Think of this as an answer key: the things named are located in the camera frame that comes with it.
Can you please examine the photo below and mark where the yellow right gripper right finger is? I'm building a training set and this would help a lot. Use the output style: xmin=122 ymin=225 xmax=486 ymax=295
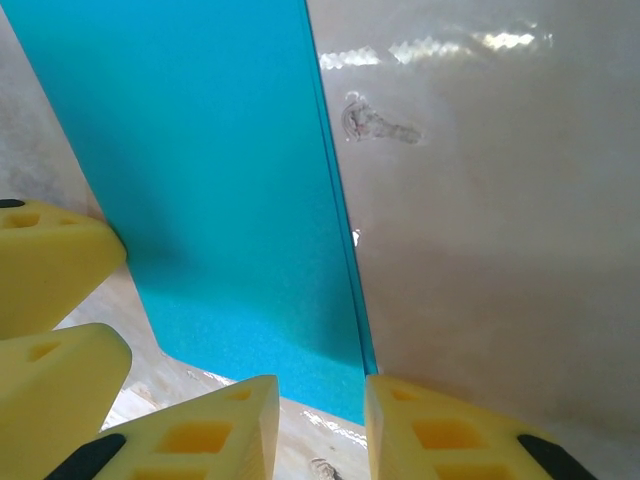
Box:
xmin=364 ymin=373 xmax=599 ymax=480

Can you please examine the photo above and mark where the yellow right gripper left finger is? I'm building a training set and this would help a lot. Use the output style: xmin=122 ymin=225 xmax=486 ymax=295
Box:
xmin=43 ymin=374 xmax=280 ymax=480

